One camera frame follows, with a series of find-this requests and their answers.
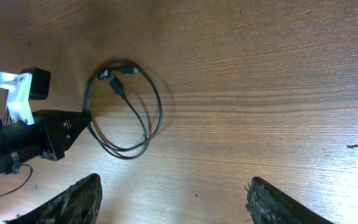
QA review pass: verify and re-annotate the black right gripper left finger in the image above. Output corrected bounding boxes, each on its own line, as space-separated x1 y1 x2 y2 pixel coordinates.
5 173 103 224

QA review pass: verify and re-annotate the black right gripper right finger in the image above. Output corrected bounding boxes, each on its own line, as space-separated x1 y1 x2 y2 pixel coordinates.
245 177 332 224

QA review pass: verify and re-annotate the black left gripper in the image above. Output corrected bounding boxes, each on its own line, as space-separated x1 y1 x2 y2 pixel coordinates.
40 110 91 161

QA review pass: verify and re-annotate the black usb cables bundle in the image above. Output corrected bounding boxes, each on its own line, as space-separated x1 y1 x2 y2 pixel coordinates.
81 58 163 161

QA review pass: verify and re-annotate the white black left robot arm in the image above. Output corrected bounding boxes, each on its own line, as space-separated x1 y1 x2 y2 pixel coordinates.
0 110 91 174

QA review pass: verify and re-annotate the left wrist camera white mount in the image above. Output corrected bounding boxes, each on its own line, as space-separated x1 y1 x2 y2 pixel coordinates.
0 67 51 126

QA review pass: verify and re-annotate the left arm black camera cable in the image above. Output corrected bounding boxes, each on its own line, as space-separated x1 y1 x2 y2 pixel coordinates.
0 164 34 200

